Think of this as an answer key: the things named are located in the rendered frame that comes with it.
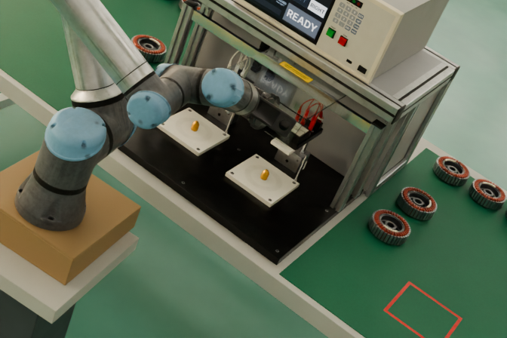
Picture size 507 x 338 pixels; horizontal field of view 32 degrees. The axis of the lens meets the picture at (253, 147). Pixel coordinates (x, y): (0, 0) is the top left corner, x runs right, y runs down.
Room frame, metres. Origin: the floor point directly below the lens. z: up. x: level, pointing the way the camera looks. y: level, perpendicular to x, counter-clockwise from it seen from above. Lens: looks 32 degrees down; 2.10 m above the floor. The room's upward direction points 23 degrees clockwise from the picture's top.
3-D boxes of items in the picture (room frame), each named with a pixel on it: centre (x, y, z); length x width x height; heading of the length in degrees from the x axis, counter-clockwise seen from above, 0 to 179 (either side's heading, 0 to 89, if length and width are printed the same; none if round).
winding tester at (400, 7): (2.29, -0.07, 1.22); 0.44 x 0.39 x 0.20; 69
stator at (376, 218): (1.99, -0.42, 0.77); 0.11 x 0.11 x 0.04
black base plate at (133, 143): (2.01, 0.05, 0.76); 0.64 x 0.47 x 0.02; 69
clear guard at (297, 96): (1.98, -0.02, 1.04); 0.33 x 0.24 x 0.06; 159
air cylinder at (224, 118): (2.18, 0.12, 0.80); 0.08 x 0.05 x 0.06; 69
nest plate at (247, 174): (1.95, -0.06, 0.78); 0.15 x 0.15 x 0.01; 69
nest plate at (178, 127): (2.04, 0.17, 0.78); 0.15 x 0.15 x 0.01; 69
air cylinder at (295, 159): (2.09, -0.11, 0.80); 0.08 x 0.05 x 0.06; 69
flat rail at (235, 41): (2.09, 0.02, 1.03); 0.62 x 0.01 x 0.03; 69
